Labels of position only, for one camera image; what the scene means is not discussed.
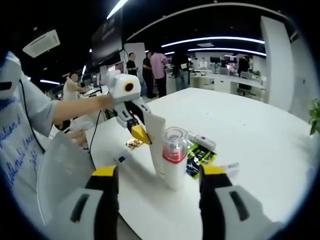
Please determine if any green black skincare sachet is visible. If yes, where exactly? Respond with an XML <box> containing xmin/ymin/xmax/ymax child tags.
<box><xmin>185</xmin><ymin>141</ymin><xmax>218</xmax><ymax>179</ymax></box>

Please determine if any potted green plant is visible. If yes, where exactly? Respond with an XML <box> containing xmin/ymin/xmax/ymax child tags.
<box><xmin>308</xmin><ymin>98</ymin><xmax>320</xmax><ymax>136</ymax></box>

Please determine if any gold foil skincare sachet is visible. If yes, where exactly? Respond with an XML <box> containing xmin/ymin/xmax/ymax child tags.
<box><xmin>124</xmin><ymin>138</ymin><xmax>144</xmax><ymax>151</ymax></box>

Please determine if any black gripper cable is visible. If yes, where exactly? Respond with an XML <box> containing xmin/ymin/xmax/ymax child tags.
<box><xmin>88</xmin><ymin>109</ymin><xmax>104</xmax><ymax>157</ymax></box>

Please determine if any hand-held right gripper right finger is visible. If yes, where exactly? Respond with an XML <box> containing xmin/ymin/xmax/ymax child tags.
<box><xmin>199</xmin><ymin>164</ymin><xmax>283</xmax><ymax>240</ymax></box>

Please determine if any thin black chest cable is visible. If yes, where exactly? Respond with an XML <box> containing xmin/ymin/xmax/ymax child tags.
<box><xmin>18</xmin><ymin>79</ymin><xmax>46</xmax><ymax>153</ymax></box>

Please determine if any white skincare tube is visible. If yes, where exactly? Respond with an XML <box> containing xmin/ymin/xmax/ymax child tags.
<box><xmin>144</xmin><ymin>112</ymin><xmax>168</xmax><ymax>176</ymax></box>

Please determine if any ceiling air conditioner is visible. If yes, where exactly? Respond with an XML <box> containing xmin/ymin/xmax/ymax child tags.
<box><xmin>22</xmin><ymin>29</ymin><xmax>61</xmax><ymax>58</ymax></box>

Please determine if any white office counter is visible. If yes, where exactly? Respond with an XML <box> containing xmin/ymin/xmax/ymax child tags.
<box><xmin>189</xmin><ymin>69</ymin><xmax>267</xmax><ymax>97</ymax></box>

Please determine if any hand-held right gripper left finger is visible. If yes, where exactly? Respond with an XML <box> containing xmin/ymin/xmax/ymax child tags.
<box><xmin>53</xmin><ymin>164</ymin><xmax>120</xmax><ymax>240</ymax></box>

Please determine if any white worn device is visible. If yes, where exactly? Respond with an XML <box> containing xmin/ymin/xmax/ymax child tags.
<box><xmin>0</xmin><ymin>51</ymin><xmax>23</xmax><ymax>93</ymax></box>

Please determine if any clear skincare sachet blue square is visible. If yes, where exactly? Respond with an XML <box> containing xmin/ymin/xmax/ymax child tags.
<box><xmin>113</xmin><ymin>152</ymin><xmax>134</xmax><ymax>165</ymax></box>

